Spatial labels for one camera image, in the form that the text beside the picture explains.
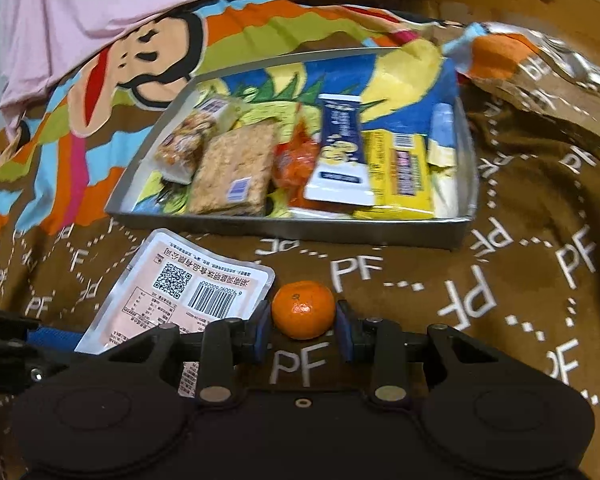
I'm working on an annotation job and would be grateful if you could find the small orange tangerine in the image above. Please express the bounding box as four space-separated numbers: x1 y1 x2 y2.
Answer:
271 281 336 340

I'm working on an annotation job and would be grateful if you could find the pink white packet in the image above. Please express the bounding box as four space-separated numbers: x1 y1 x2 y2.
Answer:
76 229 275 408

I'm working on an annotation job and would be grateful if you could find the granola bar clear wrapper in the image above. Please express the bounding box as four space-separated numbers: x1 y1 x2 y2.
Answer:
187 117 280 216

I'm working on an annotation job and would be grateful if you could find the yellow snack bar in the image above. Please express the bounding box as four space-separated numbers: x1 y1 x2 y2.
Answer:
352 129 434 220

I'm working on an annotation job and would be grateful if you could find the blue white snack bar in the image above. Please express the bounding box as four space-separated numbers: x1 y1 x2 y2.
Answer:
303 93 375 207

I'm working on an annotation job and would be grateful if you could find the orange snack packet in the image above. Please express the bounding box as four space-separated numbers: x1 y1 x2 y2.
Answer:
272 103 320 209

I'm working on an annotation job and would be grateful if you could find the nut mix snack packet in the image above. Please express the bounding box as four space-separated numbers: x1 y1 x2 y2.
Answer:
154 94 245 184

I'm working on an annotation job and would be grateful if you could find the metal tray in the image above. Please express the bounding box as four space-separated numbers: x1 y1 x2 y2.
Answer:
105 48 479 249

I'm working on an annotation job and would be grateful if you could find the pink bed sheet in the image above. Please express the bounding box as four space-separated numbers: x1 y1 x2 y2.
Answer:
0 0 286 139

